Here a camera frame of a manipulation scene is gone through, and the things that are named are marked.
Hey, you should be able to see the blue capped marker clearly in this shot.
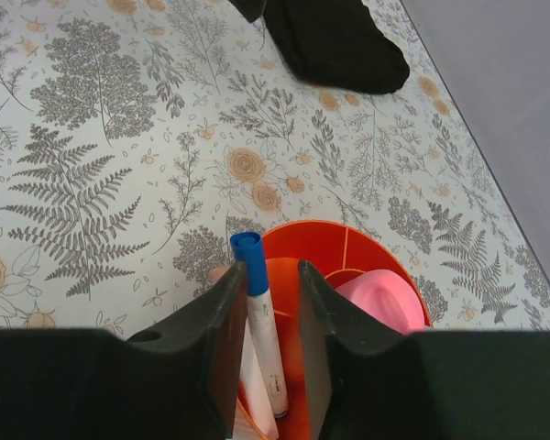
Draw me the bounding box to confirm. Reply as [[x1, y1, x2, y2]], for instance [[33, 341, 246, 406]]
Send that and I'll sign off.
[[230, 231, 289, 418]]

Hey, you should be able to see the floral table mat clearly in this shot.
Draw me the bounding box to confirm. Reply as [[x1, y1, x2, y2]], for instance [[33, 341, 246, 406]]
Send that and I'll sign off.
[[0, 1, 550, 336]]

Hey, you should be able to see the pink capped tube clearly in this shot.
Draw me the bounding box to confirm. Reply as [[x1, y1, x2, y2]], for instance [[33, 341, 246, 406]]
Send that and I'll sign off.
[[336, 269, 426, 334]]

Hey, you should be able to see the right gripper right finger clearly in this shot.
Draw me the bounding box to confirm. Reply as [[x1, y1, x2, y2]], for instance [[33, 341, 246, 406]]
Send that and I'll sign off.
[[298, 261, 550, 439]]

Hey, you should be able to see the black cloth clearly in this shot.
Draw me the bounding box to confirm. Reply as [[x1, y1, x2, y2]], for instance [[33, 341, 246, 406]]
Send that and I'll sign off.
[[231, 0, 410, 95]]

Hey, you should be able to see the orange round organizer container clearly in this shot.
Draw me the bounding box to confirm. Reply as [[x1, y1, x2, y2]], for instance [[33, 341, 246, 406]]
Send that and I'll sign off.
[[261, 220, 431, 439]]

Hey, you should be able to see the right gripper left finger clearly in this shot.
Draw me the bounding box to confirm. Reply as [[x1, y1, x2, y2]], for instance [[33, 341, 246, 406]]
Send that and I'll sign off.
[[0, 263, 247, 439]]

